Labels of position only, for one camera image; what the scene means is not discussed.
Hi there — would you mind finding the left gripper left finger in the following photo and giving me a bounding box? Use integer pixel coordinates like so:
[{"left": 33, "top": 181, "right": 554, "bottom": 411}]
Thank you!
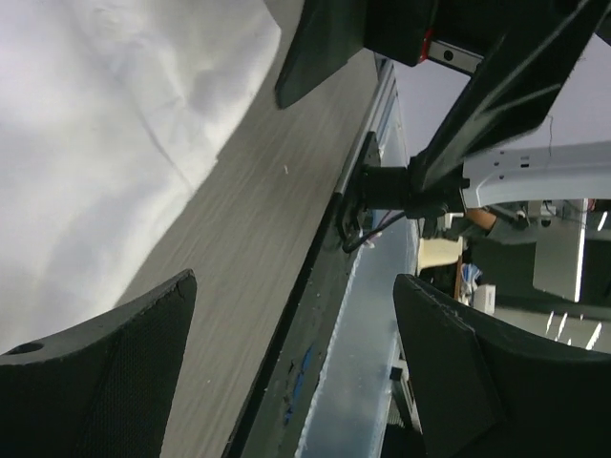
[{"left": 1, "top": 269, "right": 197, "bottom": 457}]

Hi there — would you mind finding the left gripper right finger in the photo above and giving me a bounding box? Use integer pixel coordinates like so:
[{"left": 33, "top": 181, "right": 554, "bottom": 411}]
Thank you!
[{"left": 393, "top": 274, "right": 610, "bottom": 457}]

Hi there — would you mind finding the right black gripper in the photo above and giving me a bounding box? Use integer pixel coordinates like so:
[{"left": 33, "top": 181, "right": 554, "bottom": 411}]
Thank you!
[{"left": 275, "top": 0, "right": 610, "bottom": 191}]

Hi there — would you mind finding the white long sleeve shirt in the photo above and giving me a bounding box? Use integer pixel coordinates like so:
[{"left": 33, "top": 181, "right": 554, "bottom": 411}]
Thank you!
[{"left": 1, "top": 1, "right": 281, "bottom": 351}]

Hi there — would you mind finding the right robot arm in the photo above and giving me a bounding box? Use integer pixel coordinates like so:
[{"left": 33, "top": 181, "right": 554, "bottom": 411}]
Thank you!
[{"left": 275, "top": 1, "right": 610, "bottom": 218}]

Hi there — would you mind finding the aluminium rail frame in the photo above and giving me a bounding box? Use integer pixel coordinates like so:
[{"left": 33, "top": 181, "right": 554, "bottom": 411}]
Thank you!
[{"left": 293, "top": 54, "right": 421, "bottom": 458}]

